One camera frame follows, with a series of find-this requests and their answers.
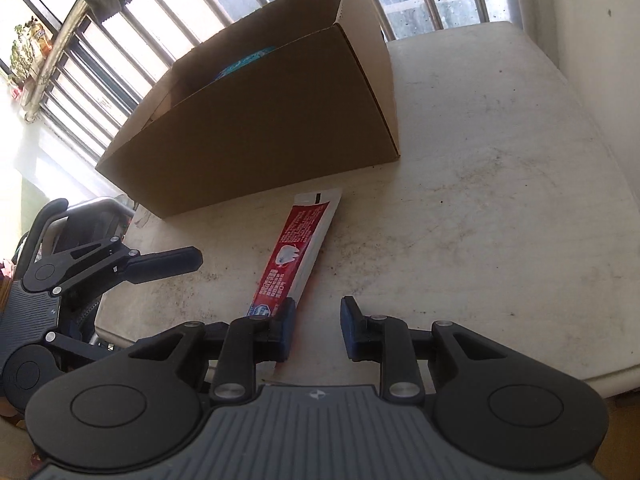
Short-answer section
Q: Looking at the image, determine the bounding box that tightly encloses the black wheelchair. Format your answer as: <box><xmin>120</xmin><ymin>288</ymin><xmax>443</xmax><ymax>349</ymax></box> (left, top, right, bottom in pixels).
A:
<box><xmin>15</xmin><ymin>198</ymin><xmax>134</xmax><ymax>342</ymax></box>

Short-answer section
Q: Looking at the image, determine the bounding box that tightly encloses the brown cardboard box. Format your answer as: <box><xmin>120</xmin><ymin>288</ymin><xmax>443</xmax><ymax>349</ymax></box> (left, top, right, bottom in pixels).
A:
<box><xmin>96</xmin><ymin>0</ymin><xmax>400</xmax><ymax>218</ymax></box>

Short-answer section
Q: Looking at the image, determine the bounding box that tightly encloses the potted green plant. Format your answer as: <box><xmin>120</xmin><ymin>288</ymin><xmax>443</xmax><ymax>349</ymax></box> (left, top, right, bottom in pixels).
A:
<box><xmin>10</xmin><ymin>23</ymin><xmax>35</xmax><ymax>84</ymax></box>

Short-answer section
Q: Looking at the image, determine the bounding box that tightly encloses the orange bottle on sill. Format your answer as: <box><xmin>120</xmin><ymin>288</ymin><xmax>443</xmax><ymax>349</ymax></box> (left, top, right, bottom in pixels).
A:
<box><xmin>29</xmin><ymin>16</ymin><xmax>52</xmax><ymax>58</ymax></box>

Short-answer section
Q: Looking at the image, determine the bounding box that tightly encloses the red white toothpaste tube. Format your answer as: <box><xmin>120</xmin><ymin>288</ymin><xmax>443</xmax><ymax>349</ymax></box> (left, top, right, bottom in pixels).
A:
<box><xmin>247</xmin><ymin>188</ymin><xmax>342</xmax><ymax>316</ymax></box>

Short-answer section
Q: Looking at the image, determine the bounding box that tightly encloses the blue teal wipes pack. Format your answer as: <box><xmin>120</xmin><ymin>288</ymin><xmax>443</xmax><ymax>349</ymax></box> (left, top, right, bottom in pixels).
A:
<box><xmin>214</xmin><ymin>47</ymin><xmax>276</xmax><ymax>81</ymax></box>

